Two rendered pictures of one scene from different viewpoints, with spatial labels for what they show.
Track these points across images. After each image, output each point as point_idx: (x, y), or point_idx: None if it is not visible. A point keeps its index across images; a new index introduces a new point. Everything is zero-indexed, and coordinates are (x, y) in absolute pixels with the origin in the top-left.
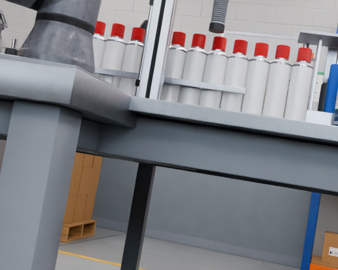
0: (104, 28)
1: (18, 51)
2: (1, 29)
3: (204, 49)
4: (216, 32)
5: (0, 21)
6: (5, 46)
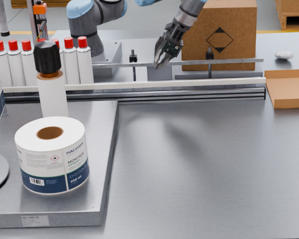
0: (78, 41)
1: (129, 56)
2: (154, 48)
3: (9, 49)
4: (4, 36)
5: (156, 42)
6: (155, 61)
